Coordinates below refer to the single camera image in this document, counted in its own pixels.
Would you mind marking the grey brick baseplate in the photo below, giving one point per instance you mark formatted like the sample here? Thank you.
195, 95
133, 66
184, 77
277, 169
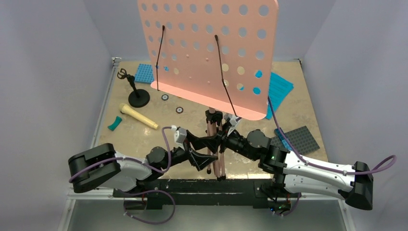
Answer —
301, 138

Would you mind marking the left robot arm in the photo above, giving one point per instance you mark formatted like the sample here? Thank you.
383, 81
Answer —
103, 166

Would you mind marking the light blue brick baseplate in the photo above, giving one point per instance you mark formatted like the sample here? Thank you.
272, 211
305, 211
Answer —
144, 74

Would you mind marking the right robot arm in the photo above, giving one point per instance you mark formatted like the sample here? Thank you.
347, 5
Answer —
299, 174

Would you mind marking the round marker sticker right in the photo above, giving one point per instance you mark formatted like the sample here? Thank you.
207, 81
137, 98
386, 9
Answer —
179, 110

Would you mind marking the blue bricks on grey plate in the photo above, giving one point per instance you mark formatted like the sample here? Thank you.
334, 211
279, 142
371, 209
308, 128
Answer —
282, 139

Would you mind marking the blue sheet music page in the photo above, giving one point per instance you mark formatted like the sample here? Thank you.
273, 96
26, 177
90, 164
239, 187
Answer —
279, 88

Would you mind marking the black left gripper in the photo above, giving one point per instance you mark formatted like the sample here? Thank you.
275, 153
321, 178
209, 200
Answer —
199, 160

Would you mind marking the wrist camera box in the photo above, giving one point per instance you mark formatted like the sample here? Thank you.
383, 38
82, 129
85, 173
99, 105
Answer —
231, 121
180, 135

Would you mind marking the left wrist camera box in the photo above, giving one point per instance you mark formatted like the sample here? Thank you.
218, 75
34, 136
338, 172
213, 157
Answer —
180, 135

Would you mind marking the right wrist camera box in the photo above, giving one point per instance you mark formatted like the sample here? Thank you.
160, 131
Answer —
231, 121

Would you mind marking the pink music stand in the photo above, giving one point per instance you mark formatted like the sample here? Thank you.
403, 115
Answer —
216, 53

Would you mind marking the teal curved block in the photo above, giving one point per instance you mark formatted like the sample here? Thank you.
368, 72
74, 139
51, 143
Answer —
115, 124

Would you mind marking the beige toy microphone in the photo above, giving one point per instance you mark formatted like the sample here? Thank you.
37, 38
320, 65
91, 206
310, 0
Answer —
126, 109

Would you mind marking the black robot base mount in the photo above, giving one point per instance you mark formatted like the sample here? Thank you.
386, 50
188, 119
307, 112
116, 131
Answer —
257, 193

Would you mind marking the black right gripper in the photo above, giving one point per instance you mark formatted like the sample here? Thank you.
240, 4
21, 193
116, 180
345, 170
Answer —
225, 140

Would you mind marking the aluminium frame rail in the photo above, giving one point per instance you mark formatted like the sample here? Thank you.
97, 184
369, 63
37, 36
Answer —
70, 201

